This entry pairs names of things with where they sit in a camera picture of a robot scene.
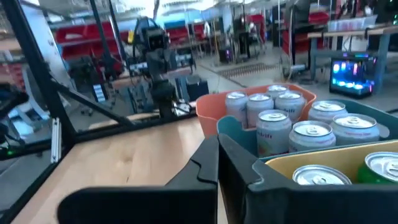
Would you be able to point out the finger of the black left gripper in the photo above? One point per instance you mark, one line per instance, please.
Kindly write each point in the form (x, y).
(163, 65)
(156, 65)

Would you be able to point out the yellow plastic bin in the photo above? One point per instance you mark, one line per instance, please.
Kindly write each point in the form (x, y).
(326, 155)

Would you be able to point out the silver aluminium bar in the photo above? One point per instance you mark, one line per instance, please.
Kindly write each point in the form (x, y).
(56, 140)

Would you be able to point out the wooden workbench with blue legs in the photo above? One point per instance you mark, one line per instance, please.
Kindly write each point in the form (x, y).
(342, 32)

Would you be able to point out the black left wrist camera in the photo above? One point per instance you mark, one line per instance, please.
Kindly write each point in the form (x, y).
(157, 39)

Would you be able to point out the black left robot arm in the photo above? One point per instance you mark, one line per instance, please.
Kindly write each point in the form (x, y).
(163, 99)

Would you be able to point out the black aluminium table frame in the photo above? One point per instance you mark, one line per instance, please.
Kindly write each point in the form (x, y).
(46, 81)

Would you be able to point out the teal plastic bin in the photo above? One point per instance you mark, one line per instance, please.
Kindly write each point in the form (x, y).
(236, 133)

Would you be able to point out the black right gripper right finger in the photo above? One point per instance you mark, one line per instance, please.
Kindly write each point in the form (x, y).
(280, 205)

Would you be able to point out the orange plastic bin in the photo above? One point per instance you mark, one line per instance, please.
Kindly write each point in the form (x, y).
(211, 112)

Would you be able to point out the computer case with coloured lights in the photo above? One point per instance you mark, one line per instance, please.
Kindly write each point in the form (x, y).
(351, 77)

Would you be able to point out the red storage bin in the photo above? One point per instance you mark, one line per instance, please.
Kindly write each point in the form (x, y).
(93, 49)
(73, 34)

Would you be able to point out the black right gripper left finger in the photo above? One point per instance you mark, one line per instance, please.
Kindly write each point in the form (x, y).
(155, 205)

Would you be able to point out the black floor box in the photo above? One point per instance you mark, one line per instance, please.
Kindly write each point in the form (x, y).
(197, 90)

